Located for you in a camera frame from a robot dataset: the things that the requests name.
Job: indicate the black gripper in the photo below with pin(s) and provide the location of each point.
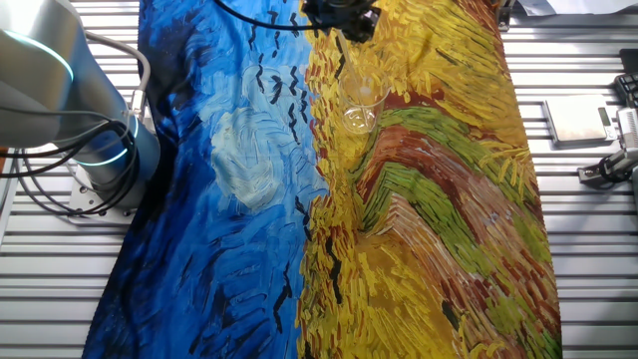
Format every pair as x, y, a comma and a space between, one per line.
339, 10

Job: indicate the glass stirring rod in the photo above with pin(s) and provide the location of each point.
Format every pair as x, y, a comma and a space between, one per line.
351, 65

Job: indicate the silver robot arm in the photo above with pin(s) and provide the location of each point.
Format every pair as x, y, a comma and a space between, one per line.
45, 85

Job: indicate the clear glass beaker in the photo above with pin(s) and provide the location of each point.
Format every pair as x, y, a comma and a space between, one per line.
364, 119

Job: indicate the white sheet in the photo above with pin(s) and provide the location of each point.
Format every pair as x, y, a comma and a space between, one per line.
573, 5

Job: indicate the painted wheat field cloth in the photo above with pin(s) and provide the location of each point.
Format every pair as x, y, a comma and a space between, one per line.
239, 224

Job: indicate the black flat device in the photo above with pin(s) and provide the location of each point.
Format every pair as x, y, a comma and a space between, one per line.
630, 60

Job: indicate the black keyboard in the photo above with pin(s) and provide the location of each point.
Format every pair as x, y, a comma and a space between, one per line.
629, 90

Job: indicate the aluminium frame post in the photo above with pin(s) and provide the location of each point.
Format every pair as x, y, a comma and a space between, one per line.
504, 15

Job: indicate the small silver camera on mount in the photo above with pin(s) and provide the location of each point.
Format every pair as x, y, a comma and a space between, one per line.
615, 167

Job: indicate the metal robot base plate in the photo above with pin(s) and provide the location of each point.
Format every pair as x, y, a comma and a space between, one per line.
80, 202

